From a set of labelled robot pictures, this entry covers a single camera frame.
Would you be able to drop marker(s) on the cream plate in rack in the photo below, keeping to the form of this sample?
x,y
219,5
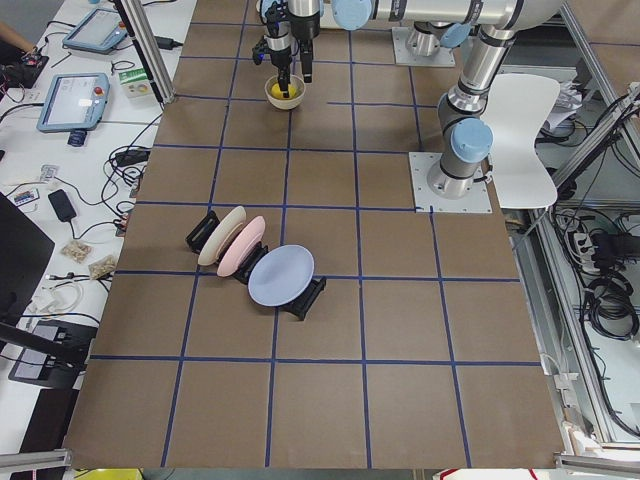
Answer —
x,y
221,237

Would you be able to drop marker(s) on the teach pendant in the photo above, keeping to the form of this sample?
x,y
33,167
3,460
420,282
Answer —
x,y
74,102
100,31

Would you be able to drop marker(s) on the black plate rack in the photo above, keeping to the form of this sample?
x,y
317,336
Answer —
x,y
299,307

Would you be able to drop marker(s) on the green white box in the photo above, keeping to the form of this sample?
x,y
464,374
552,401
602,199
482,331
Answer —
x,y
135,83

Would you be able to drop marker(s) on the white bowl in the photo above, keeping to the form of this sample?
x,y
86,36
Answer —
x,y
286,104

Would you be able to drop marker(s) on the pink plate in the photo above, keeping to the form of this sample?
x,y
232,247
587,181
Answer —
x,y
241,247

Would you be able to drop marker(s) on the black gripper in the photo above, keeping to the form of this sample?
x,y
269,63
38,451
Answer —
x,y
278,46
305,26

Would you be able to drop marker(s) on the white chair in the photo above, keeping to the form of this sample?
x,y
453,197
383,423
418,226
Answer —
x,y
517,107

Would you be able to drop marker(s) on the black smartphone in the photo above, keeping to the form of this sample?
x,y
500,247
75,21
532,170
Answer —
x,y
62,205

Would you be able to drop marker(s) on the yellow lemon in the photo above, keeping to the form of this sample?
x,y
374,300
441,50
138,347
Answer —
x,y
288,94

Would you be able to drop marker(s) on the blue plate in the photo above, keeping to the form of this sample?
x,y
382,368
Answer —
x,y
281,275

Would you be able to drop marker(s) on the black power adapter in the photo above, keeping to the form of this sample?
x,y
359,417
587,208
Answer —
x,y
167,43

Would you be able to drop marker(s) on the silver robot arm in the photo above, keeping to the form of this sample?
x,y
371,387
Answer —
x,y
466,139
450,35

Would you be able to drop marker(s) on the teach pendant near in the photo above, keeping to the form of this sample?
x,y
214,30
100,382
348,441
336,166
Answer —
x,y
74,102

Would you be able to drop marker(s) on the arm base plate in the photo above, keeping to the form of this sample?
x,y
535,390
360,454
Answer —
x,y
435,192
416,49

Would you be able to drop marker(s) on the teach pendant far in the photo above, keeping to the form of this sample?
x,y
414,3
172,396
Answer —
x,y
100,31

